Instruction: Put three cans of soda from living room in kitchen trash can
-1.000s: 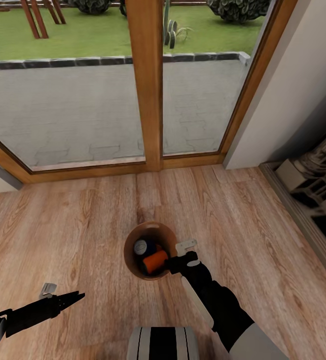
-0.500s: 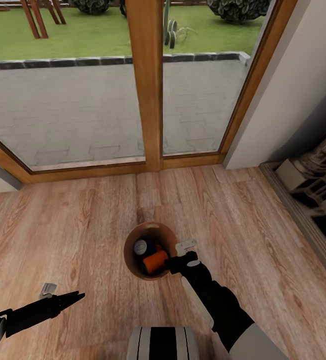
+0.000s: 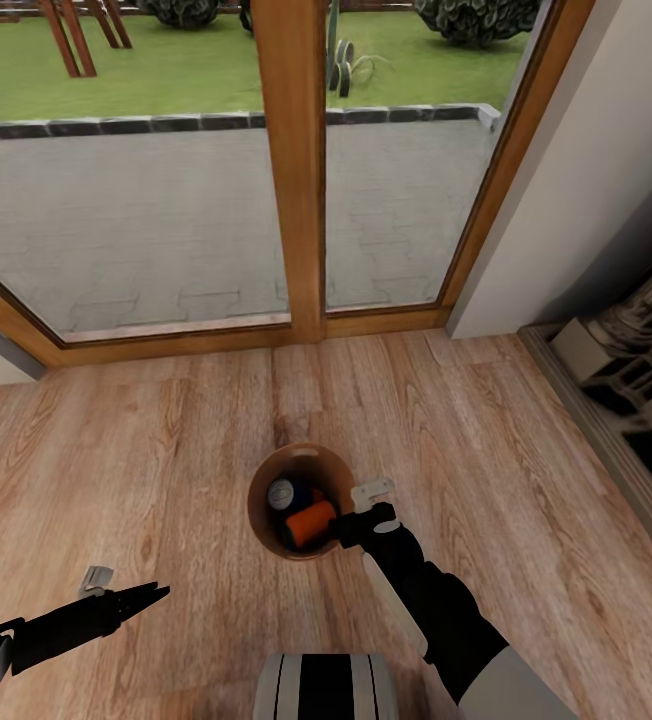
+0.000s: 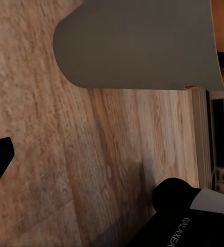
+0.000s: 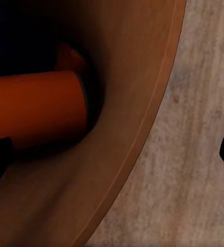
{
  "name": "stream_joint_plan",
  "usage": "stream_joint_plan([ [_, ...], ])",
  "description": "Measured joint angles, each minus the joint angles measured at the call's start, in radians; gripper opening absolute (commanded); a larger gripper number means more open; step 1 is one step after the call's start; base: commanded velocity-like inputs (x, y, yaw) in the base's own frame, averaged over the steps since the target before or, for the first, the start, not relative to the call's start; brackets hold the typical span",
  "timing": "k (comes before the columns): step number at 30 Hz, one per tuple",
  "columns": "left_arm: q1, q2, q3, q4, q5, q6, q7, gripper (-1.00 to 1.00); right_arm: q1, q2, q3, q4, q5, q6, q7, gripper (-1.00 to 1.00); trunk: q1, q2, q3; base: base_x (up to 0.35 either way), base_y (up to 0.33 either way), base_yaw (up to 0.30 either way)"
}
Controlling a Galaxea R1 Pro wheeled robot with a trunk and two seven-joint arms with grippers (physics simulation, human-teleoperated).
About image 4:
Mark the trash can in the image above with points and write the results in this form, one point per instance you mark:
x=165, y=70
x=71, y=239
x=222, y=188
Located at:
x=142, y=44

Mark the wood fireplace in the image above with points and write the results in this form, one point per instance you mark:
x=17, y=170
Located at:
x=208, y=113

